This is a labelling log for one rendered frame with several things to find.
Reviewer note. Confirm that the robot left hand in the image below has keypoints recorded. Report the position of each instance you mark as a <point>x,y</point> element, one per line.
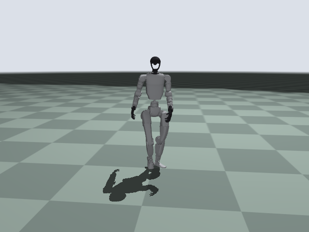
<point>170,110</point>

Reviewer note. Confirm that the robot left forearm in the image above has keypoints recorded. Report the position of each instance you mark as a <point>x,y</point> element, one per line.
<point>169,101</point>

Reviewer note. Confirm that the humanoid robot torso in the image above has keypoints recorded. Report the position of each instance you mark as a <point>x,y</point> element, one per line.
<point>154,90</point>

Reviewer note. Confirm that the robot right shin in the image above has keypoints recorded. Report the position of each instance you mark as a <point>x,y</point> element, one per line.
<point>149,150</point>

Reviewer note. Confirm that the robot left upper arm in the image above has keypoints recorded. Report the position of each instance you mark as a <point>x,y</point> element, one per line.
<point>167,85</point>

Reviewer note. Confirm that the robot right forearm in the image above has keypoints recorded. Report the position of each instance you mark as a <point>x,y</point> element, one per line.
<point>135,101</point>

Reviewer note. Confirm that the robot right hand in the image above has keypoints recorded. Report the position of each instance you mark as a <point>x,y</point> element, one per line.
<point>132,112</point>

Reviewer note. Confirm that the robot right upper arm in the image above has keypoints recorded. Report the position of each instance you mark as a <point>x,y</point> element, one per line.
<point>142,79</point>

